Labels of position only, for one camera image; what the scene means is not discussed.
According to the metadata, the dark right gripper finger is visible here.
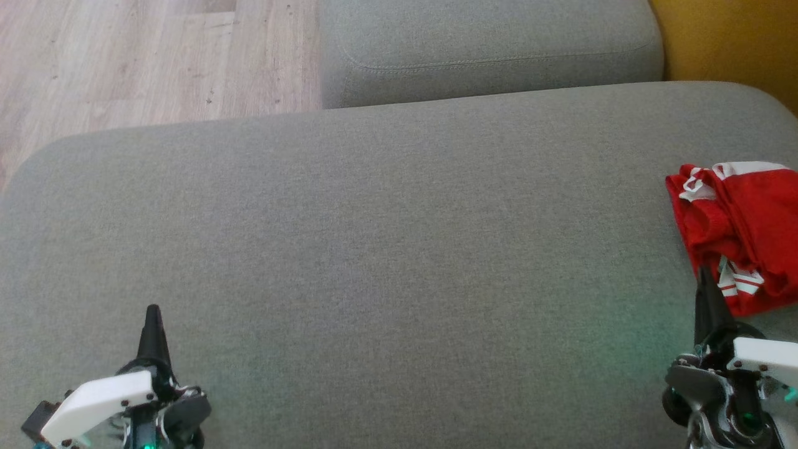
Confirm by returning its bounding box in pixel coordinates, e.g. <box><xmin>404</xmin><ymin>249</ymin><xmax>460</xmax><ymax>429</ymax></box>
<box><xmin>693</xmin><ymin>265</ymin><xmax>737</xmax><ymax>347</ymax></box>

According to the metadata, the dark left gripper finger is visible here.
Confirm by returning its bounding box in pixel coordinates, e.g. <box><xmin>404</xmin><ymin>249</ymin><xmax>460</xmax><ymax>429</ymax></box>
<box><xmin>136</xmin><ymin>304</ymin><xmax>173</xmax><ymax>372</ymax></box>

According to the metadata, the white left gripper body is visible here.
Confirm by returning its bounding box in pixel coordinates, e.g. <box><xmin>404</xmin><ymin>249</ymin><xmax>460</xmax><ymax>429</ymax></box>
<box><xmin>41</xmin><ymin>367</ymin><xmax>213</xmax><ymax>449</ymax></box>

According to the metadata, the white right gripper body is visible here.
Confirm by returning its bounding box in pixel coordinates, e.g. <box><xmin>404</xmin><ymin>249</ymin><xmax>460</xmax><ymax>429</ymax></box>
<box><xmin>662</xmin><ymin>323</ymin><xmax>798</xmax><ymax>449</ymax></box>

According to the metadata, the red jersey with letters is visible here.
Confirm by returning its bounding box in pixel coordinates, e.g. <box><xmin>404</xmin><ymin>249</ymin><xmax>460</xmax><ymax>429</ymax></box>
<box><xmin>698</xmin><ymin>253</ymin><xmax>798</xmax><ymax>317</ymax></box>

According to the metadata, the red shorts white stripe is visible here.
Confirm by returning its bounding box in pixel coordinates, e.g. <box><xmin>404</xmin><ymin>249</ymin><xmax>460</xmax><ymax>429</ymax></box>
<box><xmin>666</xmin><ymin>161</ymin><xmax>798</xmax><ymax>297</ymax></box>

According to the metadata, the large grey sofa seat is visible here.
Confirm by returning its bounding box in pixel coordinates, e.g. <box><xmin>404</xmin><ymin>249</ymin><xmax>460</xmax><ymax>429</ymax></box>
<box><xmin>0</xmin><ymin>81</ymin><xmax>798</xmax><ymax>449</ymax></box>

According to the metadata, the small grey sofa cushion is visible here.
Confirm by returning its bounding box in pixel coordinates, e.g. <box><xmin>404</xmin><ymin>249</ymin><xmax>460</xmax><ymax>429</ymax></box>
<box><xmin>319</xmin><ymin>0</ymin><xmax>665</xmax><ymax>110</ymax></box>

